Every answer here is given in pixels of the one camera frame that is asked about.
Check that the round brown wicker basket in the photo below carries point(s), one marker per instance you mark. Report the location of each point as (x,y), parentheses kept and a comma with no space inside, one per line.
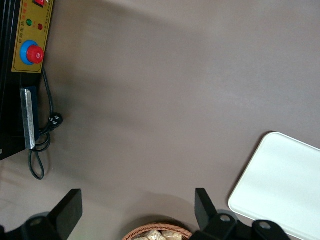
(130,234)

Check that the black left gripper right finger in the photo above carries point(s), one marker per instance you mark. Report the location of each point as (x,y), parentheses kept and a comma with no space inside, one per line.
(207,222)

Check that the black machine yellow control panel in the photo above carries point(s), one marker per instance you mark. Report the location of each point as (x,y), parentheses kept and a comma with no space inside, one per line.
(30,27)

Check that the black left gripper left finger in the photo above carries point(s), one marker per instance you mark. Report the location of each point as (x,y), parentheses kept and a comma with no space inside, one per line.
(65,212)

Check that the beige plastic tray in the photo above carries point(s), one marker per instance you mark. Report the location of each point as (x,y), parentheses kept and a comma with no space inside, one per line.
(280,180)

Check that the clear-wrapped rice cracker packet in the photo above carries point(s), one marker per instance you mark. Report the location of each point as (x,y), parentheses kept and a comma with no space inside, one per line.
(172,235)
(152,235)

